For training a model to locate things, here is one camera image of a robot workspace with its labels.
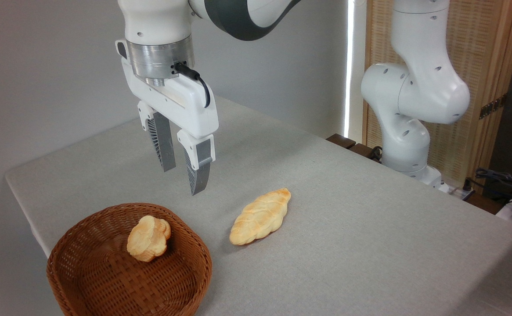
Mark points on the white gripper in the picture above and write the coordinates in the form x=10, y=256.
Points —
x=181, y=103

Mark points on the round bread roll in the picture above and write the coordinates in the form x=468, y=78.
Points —
x=148, y=239

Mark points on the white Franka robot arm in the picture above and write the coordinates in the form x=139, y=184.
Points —
x=414, y=87

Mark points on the braided long bread loaf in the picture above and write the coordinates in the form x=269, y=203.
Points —
x=260, y=217

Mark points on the brown wicker basket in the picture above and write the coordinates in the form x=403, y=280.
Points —
x=102, y=281

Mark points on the dark wooden block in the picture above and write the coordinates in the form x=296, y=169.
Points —
x=361, y=151
x=341, y=141

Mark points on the grey tablecloth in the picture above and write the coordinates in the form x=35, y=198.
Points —
x=348, y=245

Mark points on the white power strip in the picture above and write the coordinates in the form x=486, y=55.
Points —
x=460, y=192

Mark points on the dark wooden board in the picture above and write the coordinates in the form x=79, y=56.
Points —
x=484, y=204

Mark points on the dark metal screen hinge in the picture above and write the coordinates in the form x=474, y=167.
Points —
x=493, y=106

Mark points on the wooden woven folding screen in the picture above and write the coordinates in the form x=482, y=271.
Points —
x=484, y=52

